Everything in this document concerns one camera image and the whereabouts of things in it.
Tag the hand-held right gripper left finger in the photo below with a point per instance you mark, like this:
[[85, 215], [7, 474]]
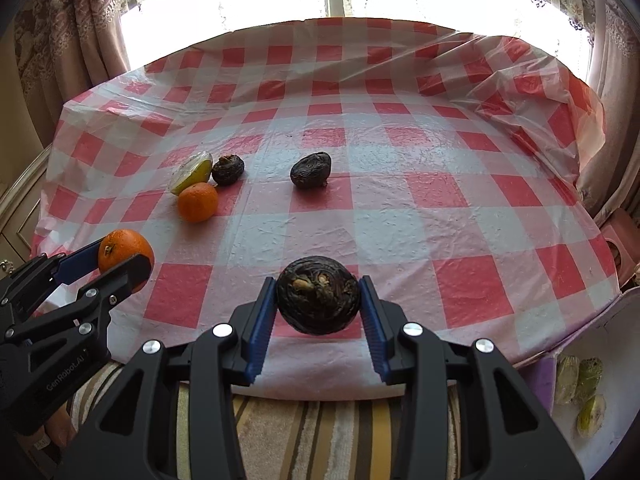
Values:
[[260, 330]]

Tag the cream cabinet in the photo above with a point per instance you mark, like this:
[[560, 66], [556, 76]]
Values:
[[12, 220]]

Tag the green apple half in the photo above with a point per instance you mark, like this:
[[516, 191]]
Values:
[[591, 415], [590, 371]]

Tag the pale apple half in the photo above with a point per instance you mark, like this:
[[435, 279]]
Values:
[[567, 380]]

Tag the orange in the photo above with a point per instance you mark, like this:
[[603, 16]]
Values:
[[122, 250], [198, 202]]

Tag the person's left hand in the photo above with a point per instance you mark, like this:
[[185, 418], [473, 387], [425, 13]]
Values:
[[55, 427]]

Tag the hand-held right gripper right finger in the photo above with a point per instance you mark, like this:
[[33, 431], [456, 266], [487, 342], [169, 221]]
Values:
[[375, 330]]

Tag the yellow fruit half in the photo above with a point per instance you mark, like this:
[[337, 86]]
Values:
[[190, 172]]

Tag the brown patterned curtain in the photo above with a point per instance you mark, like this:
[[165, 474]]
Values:
[[65, 50]]

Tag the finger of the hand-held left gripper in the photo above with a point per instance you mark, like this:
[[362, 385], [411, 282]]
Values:
[[80, 260], [130, 272]]

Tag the dark wrinkled passion fruit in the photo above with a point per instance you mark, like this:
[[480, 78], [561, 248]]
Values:
[[311, 170], [318, 294], [228, 169]]

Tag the striped towel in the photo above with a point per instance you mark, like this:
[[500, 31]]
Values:
[[310, 435]]

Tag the red white checkered tablecloth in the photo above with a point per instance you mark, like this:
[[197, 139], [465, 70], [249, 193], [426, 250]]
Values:
[[425, 210]]

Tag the purple cardboard box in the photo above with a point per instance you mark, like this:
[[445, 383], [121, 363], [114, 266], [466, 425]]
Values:
[[615, 350]]

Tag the beige patterned curtain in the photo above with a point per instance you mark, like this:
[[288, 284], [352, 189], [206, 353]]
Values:
[[615, 85]]

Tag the pink stool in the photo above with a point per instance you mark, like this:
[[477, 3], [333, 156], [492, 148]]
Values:
[[620, 245]]

